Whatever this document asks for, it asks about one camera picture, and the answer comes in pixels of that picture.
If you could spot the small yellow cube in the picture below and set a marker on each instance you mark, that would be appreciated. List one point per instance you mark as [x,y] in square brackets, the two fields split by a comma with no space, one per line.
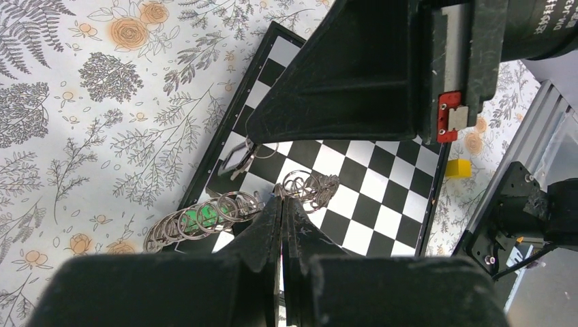
[458,168]

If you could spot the green key tag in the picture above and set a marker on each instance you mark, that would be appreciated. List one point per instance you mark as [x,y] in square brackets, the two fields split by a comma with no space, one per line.
[203,219]

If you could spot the floral patterned table mat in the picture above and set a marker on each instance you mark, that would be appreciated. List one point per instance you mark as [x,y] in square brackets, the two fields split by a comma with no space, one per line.
[107,108]

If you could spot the metal keyring disc with rings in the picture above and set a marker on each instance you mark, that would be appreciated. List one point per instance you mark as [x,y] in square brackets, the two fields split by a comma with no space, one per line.
[313,190]

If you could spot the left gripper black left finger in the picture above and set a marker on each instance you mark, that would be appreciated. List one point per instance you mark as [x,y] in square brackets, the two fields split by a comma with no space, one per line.
[236,286]

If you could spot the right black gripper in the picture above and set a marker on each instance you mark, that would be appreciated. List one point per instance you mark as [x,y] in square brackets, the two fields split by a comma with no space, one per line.
[387,71]

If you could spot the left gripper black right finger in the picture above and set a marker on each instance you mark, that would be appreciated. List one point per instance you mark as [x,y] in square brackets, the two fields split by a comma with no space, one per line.
[325,286]

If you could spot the black white chessboard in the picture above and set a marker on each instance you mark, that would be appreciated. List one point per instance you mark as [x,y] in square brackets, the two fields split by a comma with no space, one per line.
[386,192]

